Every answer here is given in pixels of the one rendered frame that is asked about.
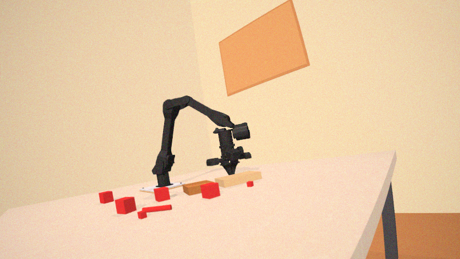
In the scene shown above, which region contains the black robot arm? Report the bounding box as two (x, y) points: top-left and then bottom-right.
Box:
(152, 96), (251, 187)

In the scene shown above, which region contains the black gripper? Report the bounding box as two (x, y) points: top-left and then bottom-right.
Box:
(206, 141), (252, 175)

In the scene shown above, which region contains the red long bar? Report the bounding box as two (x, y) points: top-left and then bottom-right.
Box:
(142, 205), (172, 213)

